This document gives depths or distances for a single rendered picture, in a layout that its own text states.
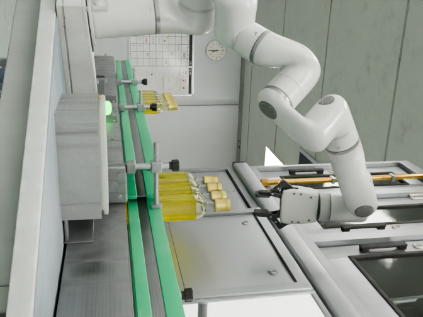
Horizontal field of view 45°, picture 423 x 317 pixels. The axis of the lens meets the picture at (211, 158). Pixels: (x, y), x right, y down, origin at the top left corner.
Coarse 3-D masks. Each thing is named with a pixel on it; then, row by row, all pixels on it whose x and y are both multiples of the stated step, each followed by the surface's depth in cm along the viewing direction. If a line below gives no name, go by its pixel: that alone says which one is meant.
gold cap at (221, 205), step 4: (216, 200) 139; (220, 200) 139; (224, 200) 139; (228, 200) 139; (216, 204) 138; (220, 204) 138; (224, 204) 138; (228, 204) 138; (216, 208) 138; (220, 208) 138; (224, 208) 138; (228, 208) 139; (216, 212) 139
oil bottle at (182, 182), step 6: (162, 180) 148; (168, 180) 148; (174, 180) 148; (180, 180) 148; (186, 180) 149; (192, 180) 149; (162, 186) 144; (168, 186) 145; (174, 186) 145; (198, 186) 148
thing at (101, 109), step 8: (104, 96) 110; (104, 104) 104; (104, 112) 99; (104, 120) 98; (104, 128) 98; (104, 136) 98; (104, 144) 99; (104, 152) 99; (104, 160) 100; (104, 168) 100; (104, 176) 101; (104, 184) 101; (104, 192) 102; (104, 200) 102; (104, 208) 103
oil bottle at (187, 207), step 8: (160, 200) 135; (168, 200) 135; (176, 200) 135; (184, 200) 135; (192, 200) 135; (200, 200) 136; (168, 208) 134; (176, 208) 134; (184, 208) 135; (192, 208) 135; (200, 208) 136; (168, 216) 135; (176, 216) 135; (184, 216) 136; (192, 216) 136; (200, 216) 137
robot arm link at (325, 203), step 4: (320, 196) 139; (324, 196) 139; (328, 196) 139; (320, 200) 138; (324, 200) 138; (328, 200) 138; (320, 204) 137; (324, 204) 137; (328, 204) 137; (320, 208) 137; (324, 208) 137; (328, 208) 137; (320, 212) 137; (324, 212) 137; (328, 212) 137; (320, 216) 138; (324, 216) 138; (328, 216) 138; (320, 220) 141; (324, 220) 140; (320, 224) 142
